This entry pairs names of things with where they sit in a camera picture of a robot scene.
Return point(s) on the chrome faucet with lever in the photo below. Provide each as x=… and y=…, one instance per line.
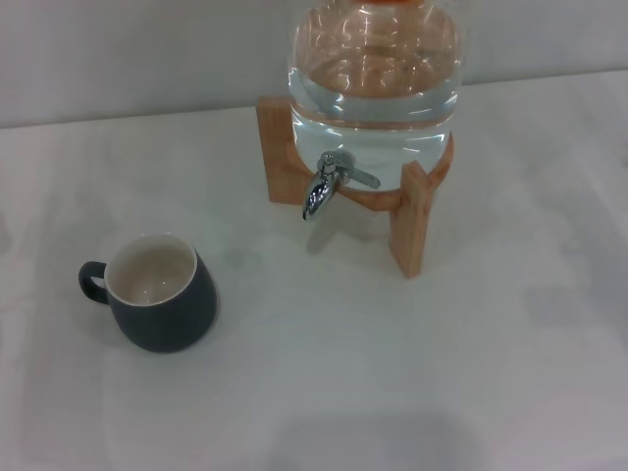
x=319, y=193

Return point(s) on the black cup with white inside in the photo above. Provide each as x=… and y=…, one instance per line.
x=167, y=324

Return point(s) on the wooden dispenser stand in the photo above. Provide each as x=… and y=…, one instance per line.
x=275, y=147

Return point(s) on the clear glass water dispenser jar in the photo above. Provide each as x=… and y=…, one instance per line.
x=373, y=122

